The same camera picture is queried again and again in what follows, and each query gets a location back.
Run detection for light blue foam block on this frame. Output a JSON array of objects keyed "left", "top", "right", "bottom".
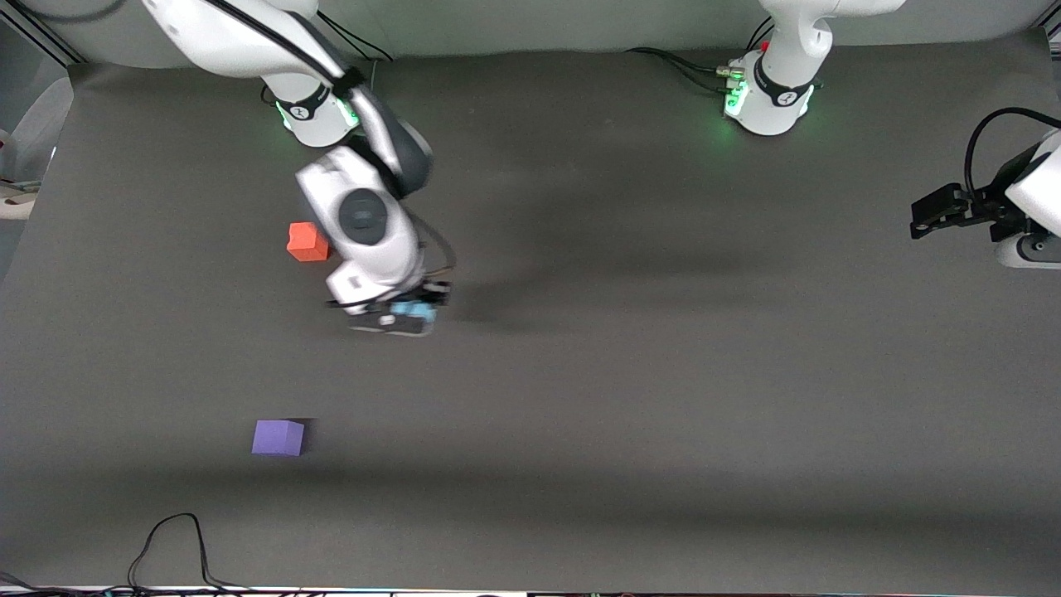
[{"left": 389, "top": 300, "right": 438, "bottom": 327}]

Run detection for orange foam block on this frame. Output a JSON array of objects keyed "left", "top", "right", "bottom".
[{"left": 287, "top": 221, "right": 331, "bottom": 263}]

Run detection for purple foam block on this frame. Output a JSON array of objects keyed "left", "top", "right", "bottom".
[{"left": 251, "top": 419, "right": 306, "bottom": 458}]

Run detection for dark grey table mat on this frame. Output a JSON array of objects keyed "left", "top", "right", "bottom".
[{"left": 0, "top": 32, "right": 1061, "bottom": 595}]

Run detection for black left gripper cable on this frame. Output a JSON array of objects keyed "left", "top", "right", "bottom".
[{"left": 963, "top": 107, "right": 1061, "bottom": 198}]

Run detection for black right base cables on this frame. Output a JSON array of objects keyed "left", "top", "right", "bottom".
[{"left": 318, "top": 8, "right": 392, "bottom": 94}]

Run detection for black base cables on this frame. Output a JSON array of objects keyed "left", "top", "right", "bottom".
[
  {"left": 625, "top": 17, "right": 777, "bottom": 95},
  {"left": 318, "top": 8, "right": 392, "bottom": 94}
]

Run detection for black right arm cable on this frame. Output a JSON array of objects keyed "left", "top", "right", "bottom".
[{"left": 199, "top": 0, "right": 458, "bottom": 287}]

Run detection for black looped table cable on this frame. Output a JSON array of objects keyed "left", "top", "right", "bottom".
[{"left": 0, "top": 512, "right": 390, "bottom": 597}]

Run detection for black left base cables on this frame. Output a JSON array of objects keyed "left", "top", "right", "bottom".
[{"left": 625, "top": 17, "right": 777, "bottom": 95}]

